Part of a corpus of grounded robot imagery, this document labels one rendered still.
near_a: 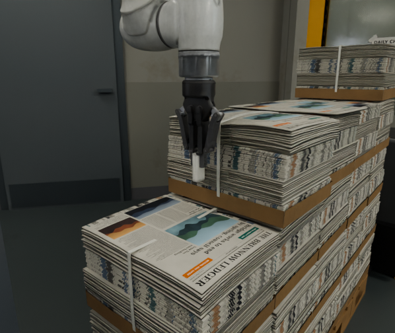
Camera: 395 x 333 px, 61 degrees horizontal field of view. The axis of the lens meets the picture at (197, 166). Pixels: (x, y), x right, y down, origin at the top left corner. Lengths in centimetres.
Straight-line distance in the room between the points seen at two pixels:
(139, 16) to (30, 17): 236
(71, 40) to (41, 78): 39
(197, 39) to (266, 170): 32
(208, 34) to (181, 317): 55
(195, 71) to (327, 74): 99
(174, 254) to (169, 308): 10
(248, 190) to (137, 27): 45
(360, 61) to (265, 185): 94
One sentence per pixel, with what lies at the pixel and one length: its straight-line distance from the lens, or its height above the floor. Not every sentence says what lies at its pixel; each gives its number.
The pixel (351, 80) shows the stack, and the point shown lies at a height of 114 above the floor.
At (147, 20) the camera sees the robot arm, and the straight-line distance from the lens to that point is 81.
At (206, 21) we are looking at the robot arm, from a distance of 72.
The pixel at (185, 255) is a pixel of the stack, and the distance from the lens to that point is 68.
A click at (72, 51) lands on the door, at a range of 306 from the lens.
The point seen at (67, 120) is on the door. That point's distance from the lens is 310.
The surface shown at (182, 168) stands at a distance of 93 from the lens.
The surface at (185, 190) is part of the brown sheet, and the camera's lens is 94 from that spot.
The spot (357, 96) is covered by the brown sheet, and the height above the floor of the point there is 108.
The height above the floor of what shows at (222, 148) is 99.
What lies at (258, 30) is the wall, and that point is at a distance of 334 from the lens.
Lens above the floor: 118
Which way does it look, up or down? 16 degrees down
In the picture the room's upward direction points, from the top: straight up
